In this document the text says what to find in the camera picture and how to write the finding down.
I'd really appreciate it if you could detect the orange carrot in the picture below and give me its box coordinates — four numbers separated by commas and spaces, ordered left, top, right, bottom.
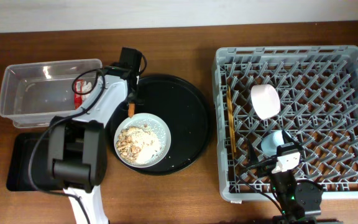
127, 103, 135, 118

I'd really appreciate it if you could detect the light blue plastic cup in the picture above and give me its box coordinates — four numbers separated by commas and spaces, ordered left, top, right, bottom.
260, 130, 293, 158

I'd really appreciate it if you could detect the white plate with food scraps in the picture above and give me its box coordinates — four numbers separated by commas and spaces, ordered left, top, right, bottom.
113, 113, 172, 169

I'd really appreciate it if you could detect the white tissue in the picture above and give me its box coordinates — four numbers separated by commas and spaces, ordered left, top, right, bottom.
81, 81, 93, 103

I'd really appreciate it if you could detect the red snack wrapper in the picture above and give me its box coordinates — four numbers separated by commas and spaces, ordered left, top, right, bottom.
74, 79, 85, 109

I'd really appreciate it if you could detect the pink bowl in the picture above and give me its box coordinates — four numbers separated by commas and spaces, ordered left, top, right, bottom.
250, 84, 281, 120

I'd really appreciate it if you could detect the wooden chopstick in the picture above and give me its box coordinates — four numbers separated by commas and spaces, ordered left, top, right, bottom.
227, 85, 236, 157
227, 88, 236, 156

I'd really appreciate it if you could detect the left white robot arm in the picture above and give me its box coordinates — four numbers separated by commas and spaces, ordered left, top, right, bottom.
47, 63, 144, 223

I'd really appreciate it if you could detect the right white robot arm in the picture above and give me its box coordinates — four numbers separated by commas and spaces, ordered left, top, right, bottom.
243, 141, 323, 223

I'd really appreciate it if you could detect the grey dishwasher rack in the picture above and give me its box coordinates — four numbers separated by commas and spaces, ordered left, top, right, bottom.
211, 45, 358, 203

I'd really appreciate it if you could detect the clear plastic bin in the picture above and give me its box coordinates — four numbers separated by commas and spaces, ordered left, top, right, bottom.
0, 58, 102, 128

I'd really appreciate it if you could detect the black rectangular tray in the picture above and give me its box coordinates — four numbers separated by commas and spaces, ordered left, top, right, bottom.
6, 133, 62, 192

